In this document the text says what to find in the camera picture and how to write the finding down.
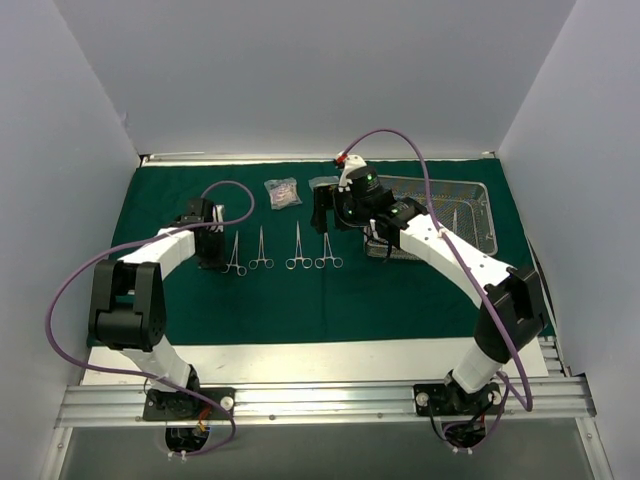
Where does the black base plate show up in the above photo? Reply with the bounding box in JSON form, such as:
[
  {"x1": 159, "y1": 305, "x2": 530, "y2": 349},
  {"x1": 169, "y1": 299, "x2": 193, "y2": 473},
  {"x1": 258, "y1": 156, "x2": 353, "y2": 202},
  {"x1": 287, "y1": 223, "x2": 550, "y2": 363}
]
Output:
[
  {"x1": 142, "y1": 387, "x2": 236, "y2": 422},
  {"x1": 412, "y1": 382, "x2": 502, "y2": 417}
]

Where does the green surgical drape cloth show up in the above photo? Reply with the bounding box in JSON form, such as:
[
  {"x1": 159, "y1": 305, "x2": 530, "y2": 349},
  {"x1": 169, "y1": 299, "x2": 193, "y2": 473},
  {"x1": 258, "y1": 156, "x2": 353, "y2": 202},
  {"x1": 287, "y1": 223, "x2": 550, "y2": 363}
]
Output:
[{"x1": 85, "y1": 158, "x2": 557, "y2": 348}]

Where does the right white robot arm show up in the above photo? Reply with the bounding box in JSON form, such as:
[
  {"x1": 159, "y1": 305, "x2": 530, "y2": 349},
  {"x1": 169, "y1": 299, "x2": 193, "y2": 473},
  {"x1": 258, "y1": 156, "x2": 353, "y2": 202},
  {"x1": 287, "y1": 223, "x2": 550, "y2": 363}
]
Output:
[{"x1": 311, "y1": 164, "x2": 549, "y2": 413}]

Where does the back aluminium rail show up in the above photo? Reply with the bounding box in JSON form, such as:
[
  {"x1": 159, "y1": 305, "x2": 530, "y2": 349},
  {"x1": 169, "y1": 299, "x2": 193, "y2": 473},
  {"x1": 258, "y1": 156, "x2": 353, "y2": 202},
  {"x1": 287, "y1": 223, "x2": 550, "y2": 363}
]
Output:
[{"x1": 141, "y1": 151, "x2": 498, "y2": 167}]

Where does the front aluminium rail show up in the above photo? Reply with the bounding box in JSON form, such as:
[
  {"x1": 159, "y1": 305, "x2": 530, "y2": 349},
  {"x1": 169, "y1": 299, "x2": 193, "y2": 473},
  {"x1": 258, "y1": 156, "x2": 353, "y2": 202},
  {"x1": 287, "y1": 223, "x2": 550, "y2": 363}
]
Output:
[{"x1": 56, "y1": 377, "x2": 596, "y2": 428}]

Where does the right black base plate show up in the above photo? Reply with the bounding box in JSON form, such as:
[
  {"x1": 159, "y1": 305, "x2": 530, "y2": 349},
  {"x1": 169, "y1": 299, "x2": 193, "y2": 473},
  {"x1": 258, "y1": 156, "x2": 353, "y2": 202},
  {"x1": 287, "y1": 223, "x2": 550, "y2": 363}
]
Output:
[{"x1": 412, "y1": 382, "x2": 502, "y2": 417}]

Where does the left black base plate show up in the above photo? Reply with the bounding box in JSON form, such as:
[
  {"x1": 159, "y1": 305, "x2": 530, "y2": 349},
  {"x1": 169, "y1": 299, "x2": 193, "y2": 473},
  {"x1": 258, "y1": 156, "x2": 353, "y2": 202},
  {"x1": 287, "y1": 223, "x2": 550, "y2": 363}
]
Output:
[{"x1": 142, "y1": 387, "x2": 236, "y2": 422}]

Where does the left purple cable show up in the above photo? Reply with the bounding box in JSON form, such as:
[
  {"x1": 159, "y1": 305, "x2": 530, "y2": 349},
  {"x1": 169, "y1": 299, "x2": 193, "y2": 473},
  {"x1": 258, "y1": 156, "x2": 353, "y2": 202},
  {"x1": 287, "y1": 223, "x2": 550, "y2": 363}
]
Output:
[{"x1": 44, "y1": 180, "x2": 256, "y2": 456}]

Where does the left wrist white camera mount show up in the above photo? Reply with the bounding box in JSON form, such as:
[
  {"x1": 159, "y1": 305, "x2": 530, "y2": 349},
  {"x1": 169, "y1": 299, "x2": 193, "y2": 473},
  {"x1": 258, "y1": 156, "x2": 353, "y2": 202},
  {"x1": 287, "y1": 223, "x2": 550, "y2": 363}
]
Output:
[{"x1": 209, "y1": 204, "x2": 225, "y2": 234}]

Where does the clear packet with sutures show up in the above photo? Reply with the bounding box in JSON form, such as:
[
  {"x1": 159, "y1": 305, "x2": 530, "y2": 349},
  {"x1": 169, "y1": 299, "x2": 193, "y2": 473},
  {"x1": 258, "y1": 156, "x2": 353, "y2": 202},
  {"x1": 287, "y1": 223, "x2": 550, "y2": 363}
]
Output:
[{"x1": 264, "y1": 177, "x2": 302, "y2": 210}]

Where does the green gauze packet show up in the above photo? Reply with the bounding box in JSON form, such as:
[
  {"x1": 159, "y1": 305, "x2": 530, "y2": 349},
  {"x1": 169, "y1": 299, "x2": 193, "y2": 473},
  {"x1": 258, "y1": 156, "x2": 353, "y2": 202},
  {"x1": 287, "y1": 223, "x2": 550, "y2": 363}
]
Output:
[{"x1": 308, "y1": 176, "x2": 339, "y2": 190}]

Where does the metal mesh instrument tray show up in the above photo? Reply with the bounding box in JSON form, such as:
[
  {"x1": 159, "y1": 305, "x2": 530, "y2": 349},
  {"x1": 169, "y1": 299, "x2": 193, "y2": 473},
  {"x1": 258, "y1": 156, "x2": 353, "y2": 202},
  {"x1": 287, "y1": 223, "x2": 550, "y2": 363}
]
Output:
[{"x1": 379, "y1": 175, "x2": 498, "y2": 256}]

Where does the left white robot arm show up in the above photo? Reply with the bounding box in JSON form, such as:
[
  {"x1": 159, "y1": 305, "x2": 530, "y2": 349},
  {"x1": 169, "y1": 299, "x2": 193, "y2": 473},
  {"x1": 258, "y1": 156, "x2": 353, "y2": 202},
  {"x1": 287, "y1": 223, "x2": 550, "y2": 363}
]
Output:
[{"x1": 88, "y1": 198, "x2": 225, "y2": 419}]

